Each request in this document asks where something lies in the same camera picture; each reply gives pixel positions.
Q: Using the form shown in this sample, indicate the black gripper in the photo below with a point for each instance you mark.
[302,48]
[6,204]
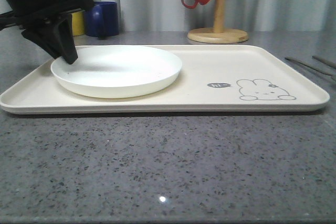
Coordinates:
[56,40]

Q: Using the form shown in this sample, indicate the white round plate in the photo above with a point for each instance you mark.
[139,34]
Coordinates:
[115,72]

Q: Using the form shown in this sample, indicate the silver fork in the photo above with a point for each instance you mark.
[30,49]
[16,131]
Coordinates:
[332,76]

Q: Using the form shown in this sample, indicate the silver knife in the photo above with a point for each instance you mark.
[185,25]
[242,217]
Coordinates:
[325,61]

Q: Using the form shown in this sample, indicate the yellow mug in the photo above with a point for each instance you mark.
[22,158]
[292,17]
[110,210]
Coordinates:
[78,25]

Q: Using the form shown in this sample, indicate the dark blue mug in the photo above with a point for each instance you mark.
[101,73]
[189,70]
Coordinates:
[102,20]

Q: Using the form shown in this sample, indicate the grey curtain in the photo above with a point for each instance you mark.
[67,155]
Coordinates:
[248,15]

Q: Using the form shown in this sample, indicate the wooden mug tree stand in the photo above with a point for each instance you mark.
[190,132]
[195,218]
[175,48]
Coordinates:
[218,34]

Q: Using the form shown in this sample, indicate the cream rabbit serving tray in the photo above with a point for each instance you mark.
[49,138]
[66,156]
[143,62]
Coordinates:
[213,78]

